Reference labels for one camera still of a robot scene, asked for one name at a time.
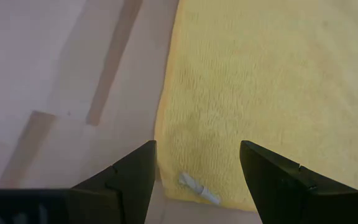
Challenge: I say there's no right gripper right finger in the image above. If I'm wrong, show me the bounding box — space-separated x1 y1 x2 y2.
239 139 358 224

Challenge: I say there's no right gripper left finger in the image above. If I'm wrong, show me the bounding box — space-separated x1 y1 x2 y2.
68 139 157 224

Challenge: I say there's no yellow microfiber towel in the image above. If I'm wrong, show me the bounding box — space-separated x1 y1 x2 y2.
154 0 358 212

